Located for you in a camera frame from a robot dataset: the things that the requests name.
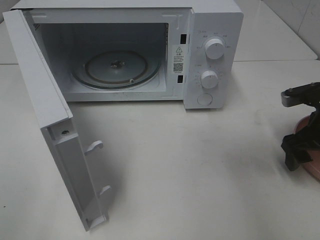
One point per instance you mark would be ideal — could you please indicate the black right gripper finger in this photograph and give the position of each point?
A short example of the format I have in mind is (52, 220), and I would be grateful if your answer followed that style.
(296, 151)

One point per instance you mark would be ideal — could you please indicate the lower white microwave knob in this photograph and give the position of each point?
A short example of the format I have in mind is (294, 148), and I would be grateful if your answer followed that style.
(209, 79)

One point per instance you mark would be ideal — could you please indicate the round white door button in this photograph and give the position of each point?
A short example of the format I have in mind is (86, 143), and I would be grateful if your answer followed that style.
(205, 99)

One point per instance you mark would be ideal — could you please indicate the white microwave oven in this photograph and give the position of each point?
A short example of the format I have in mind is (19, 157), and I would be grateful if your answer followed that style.
(72, 30)

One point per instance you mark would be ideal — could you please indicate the white microwave knob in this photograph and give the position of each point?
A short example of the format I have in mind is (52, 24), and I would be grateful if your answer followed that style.
(209, 79)
(214, 48)

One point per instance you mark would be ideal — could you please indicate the white warning label sticker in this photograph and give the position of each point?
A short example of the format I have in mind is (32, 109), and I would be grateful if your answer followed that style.
(178, 58)

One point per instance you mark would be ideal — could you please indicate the white microwave door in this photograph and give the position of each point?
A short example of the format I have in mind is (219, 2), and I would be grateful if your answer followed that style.
(54, 117)

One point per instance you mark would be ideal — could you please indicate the pink round plate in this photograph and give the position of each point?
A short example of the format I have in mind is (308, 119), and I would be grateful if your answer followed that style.
(312, 167)

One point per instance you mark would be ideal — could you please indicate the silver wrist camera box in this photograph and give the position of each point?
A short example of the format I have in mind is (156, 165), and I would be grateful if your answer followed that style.
(308, 94)

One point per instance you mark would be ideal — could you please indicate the upper white microwave knob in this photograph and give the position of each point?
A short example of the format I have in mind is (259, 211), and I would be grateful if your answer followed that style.
(214, 48)

